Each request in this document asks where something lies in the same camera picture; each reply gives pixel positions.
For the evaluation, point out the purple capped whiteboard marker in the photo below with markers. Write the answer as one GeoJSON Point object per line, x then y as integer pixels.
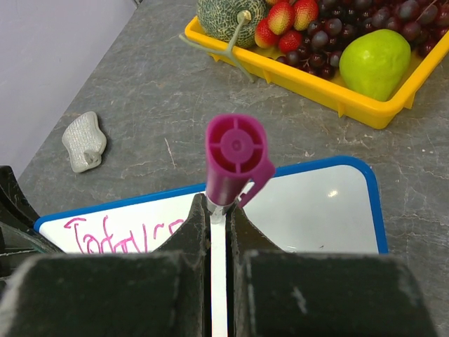
{"type": "Point", "coordinates": [237, 163]}

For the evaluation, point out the dark purple grape bunch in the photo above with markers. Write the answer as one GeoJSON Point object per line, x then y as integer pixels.
{"type": "Point", "coordinates": [323, 29]}

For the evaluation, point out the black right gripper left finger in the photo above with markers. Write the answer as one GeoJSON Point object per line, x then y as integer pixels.
{"type": "Point", "coordinates": [163, 293]}

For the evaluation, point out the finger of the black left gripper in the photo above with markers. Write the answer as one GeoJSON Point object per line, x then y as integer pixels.
{"type": "Point", "coordinates": [19, 239]}

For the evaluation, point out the yellow plastic fruit tray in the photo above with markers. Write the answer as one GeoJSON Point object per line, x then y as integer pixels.
{"type": "Point", "coordinates": [332, 93]}

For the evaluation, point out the blue framed whiteboard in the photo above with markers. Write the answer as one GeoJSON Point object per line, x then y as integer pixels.
{"type": "Point", "coordinates": [330, 206]}

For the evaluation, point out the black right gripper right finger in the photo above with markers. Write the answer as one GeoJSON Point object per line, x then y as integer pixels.
{"type": "Point", "coordinates": [275, 293]}

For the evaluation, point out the green pear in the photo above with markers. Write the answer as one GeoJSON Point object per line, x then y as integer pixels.
{"type": "Point", "coordinates": [374, 64]}

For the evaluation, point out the white whiteboard eraser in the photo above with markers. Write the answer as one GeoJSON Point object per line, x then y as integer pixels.
{"type": "Point", "coordinates": [84, 142]}

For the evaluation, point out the red cherries cluster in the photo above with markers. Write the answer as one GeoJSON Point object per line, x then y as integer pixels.
{"type": "Point", "coordinates": [284, 23]}

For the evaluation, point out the green netted melon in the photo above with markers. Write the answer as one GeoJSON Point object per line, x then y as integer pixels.
{"type": "Point", "coordinates": [233, 22]}

